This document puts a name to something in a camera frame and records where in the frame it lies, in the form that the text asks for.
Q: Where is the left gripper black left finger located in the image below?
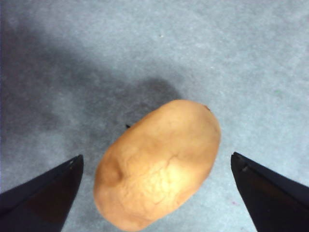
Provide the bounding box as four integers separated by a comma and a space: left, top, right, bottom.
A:
0, 154, 84, 232

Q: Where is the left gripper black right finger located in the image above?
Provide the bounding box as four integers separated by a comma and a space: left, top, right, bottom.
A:
230, 151, 309, 232

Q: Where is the brown potato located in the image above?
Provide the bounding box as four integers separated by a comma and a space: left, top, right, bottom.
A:
93, 99, 222, 232

